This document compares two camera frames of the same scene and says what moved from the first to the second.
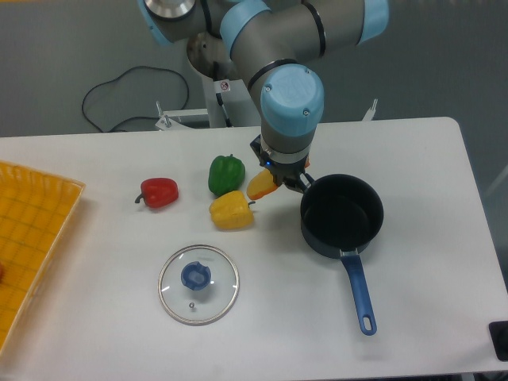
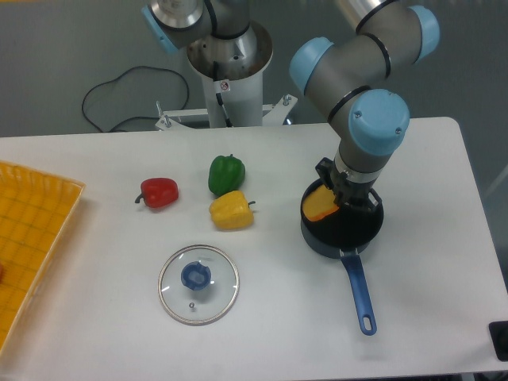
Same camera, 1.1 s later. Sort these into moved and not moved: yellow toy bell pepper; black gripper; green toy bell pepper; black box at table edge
Moved: black gripper
Not moved: black box at table edge; yellow toy bell pepper; green toy bell pepper
